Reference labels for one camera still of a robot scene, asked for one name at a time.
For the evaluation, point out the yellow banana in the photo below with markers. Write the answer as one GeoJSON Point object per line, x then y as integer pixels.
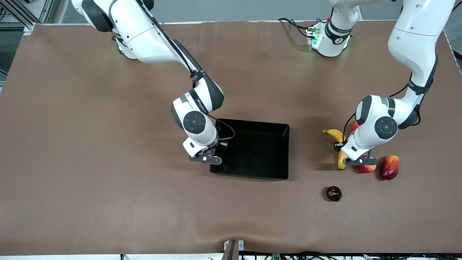
{"type": "Point", "coordinates": [334, 133]}

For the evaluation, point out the black plastic box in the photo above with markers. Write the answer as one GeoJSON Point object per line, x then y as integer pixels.
{"type": "Point", "coordinates": [252, 155]}

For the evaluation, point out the red apple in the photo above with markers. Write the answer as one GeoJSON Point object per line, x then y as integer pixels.
{"type": "Point", "coordinates": [366, 169]}

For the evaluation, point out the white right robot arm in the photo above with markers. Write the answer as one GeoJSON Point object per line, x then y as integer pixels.
{"type": "Point", "coordinates": [144, 36]}

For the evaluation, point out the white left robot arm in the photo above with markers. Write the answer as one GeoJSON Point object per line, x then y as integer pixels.
{"type": "Point", "coordinates": [411, 39]}

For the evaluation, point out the red pomegranate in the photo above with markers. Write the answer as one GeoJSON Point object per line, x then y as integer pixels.
{"type": "Point", "coordinates": [354, 126]}

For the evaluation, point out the dark purple plum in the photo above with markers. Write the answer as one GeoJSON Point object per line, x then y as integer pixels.
{"type": "Point", "coordinates": [334, 194]}

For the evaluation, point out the red yellow mango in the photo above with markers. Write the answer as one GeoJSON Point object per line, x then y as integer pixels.
{"type": "Point", "coordinates": [389, 168]}

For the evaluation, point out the brown table mat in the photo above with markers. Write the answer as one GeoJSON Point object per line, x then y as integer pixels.
{"type": "Point", "coordinates": [108, 198]}

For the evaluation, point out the metal table edge bracket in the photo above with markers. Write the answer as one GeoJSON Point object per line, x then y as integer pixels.
{"type": "Point", "coordinates": [232, 249]}

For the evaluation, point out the aluminium frame profile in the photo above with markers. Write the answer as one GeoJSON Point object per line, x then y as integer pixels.
{"type": "Point", "coordinates": [25, 16]}

